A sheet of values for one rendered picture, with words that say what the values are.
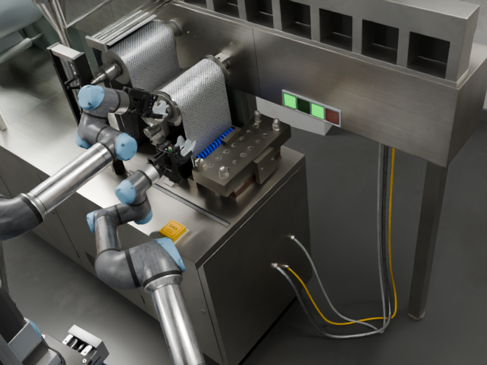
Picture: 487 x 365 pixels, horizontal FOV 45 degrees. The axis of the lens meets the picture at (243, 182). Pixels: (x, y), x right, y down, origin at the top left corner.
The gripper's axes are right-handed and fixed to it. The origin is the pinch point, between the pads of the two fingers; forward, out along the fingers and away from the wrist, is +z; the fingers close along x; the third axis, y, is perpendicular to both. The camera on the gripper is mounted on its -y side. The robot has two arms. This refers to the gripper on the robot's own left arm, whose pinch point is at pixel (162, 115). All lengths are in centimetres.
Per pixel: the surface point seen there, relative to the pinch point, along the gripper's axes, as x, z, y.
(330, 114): -45, 32, 18
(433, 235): -81, 83, -15
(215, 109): -4.2, 22.7, 6.1
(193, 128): -4.2, 13.2, -2.2
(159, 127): 4.0, 5.0, -5.5
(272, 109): 69, 181, 1
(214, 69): -2.2, 17.2, 20.0
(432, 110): -81, 23, 30
